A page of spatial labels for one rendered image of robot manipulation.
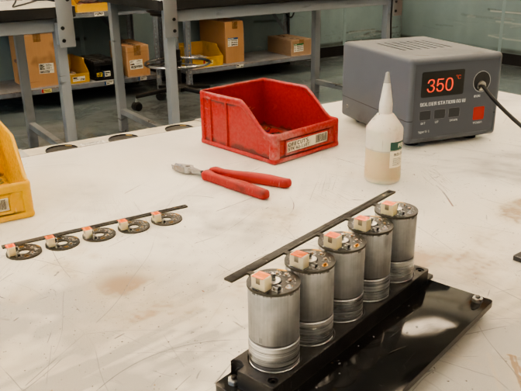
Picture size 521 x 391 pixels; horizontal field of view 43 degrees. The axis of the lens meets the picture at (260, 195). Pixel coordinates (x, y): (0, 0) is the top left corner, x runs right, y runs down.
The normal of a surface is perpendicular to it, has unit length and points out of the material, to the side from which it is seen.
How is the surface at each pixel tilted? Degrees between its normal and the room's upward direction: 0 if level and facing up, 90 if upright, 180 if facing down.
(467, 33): 90
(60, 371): 0
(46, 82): 89
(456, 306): 0
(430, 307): 0
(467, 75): 90
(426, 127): 90
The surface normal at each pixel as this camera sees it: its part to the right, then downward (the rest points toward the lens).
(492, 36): -0.83, 0.21
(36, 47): 0.58, 0.30
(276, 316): 0.04, 0.36
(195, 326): -0.01, -0.93
